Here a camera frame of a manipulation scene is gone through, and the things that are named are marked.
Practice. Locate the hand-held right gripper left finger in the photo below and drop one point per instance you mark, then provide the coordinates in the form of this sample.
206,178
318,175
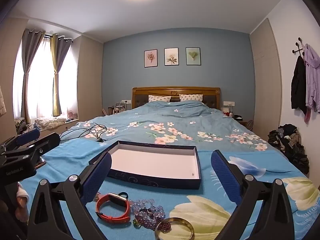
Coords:
96,180

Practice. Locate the dotted white pillow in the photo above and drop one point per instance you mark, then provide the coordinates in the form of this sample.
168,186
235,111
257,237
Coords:
191,97
160,98

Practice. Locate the black charger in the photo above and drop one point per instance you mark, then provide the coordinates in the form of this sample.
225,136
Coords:
101,140

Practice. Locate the purple jacket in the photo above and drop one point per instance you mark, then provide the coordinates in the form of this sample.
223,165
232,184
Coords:
312,80

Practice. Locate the dark blue shallow box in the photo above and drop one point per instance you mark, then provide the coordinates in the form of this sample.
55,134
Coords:
155,160

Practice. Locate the dark smartphone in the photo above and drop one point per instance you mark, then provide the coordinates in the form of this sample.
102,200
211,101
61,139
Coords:
41,163

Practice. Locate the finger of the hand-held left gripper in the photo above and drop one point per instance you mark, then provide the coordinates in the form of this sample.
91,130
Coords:
47,142
27,136

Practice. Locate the white sheer curtain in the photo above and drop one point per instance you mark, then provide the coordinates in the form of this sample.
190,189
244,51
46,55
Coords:
37,85

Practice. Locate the white flower framed picture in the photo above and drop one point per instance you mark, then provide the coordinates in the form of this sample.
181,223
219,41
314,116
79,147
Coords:
171,56

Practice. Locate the white wall socket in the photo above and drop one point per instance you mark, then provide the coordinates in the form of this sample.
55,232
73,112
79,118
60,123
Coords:
125,102
228,103

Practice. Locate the pile of light bedding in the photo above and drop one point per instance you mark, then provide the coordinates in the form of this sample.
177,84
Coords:
50,123

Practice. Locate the black wall coat hook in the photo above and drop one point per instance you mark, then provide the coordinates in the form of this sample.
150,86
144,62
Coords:
298,47

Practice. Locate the floral grey-blue duvet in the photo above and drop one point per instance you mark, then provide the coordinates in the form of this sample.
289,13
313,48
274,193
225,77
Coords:
180,115

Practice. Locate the person's left hand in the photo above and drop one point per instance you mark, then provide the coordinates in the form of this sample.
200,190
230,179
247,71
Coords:
23,205

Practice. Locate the wooden headboard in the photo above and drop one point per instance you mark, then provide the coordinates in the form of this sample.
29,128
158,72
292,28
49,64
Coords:
175,90

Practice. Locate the yellow-green bangle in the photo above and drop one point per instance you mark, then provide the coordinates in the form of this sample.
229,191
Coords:
185,223

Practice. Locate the orange smart watch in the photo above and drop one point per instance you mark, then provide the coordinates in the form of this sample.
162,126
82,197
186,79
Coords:
117,220

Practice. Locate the green leaf framed picture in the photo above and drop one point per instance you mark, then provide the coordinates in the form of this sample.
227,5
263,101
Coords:
193,56

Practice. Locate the black jacket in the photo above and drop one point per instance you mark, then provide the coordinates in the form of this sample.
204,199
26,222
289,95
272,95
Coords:
298,85

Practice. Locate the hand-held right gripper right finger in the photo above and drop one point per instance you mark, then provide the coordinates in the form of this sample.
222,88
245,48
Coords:
226,177

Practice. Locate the pile of dark clothes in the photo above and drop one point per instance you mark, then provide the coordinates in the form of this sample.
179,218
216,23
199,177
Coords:
290,142

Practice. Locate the small pink fan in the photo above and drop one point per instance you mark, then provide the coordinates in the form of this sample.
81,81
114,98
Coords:
72,115

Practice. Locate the pink flower framed picture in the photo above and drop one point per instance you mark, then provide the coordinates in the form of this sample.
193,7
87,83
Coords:
150,58

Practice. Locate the pink translucent trinket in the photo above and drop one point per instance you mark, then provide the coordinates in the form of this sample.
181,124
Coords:
96,197

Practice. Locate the bright blue flower-print sheet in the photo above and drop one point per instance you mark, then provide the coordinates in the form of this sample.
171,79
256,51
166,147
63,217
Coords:
175,195

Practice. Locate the olive and grey curtain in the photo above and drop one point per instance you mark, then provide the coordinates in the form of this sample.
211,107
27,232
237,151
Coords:
58,55

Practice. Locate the beige wardrobe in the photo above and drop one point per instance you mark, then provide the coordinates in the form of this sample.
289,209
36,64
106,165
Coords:
90,80
265,80

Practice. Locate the cluttered bedside table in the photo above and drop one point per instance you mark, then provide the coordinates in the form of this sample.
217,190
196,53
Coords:
116,110
237,117

